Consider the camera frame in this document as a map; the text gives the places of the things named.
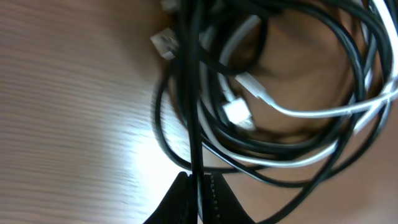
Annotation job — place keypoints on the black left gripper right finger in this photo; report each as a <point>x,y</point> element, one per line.
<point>220,204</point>

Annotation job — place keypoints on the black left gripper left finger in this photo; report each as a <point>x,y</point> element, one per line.
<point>177,207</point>

